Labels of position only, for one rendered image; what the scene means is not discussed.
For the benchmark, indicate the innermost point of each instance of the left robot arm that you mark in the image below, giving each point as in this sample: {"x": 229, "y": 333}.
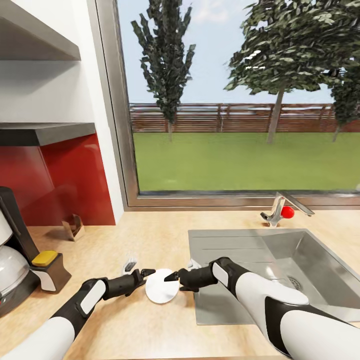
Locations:
{"x": 53, "y": 339}

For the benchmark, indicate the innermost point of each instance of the bottle of coffee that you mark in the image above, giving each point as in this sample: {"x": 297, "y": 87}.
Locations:
{"x": 50, "y": 267}

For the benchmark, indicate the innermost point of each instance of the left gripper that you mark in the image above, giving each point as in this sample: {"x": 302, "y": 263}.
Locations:
{"x": 128, "y": 283}

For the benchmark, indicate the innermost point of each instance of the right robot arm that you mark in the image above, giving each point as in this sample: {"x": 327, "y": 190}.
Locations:
{"x": 292, "y": 326}

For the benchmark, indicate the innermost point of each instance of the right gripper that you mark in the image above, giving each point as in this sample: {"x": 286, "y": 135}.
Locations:
{"x": 189, "y": 280}

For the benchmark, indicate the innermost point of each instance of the drop in sink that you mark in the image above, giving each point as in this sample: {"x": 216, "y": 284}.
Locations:
{"x": 292, "y": 257}

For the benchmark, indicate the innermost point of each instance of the countertop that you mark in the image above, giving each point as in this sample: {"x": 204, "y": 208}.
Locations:
{"x": 135, "y": 327}

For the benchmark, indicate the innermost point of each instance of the saucer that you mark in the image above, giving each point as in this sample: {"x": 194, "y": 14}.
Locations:
{"x": 158, "y": 290}

